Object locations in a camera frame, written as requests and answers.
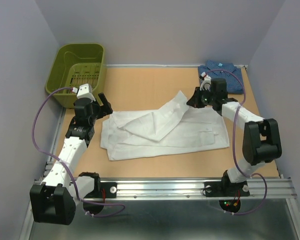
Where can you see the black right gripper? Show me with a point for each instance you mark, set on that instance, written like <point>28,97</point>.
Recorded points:
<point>194,99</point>

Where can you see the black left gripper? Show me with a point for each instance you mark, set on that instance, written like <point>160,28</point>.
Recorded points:
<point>104,110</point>

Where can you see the white long sleeve shirt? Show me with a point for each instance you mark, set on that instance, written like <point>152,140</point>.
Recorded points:
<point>175,128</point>

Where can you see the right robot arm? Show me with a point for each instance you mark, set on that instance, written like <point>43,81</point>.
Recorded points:
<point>261,137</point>

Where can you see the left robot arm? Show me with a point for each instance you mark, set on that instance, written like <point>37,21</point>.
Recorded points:
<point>55,199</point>

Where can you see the folded blue checked shirt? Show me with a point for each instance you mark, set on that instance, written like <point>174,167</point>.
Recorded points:
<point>224,70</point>

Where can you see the green plastic laundry basket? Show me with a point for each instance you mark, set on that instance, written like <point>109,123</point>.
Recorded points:
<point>77,64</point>

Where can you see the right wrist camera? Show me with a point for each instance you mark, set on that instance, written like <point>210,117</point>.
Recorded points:
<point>204,79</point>

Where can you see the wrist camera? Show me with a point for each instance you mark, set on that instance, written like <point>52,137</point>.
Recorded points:
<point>204,79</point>
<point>84,91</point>

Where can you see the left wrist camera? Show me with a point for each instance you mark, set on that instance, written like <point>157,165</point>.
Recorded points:
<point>84,91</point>

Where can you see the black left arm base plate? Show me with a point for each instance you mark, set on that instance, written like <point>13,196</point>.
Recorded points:
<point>107,190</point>

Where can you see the aluminium mounting rail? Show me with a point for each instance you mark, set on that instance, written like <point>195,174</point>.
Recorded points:
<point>155,189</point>

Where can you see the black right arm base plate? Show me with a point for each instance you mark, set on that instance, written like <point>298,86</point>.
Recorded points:
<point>213,189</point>

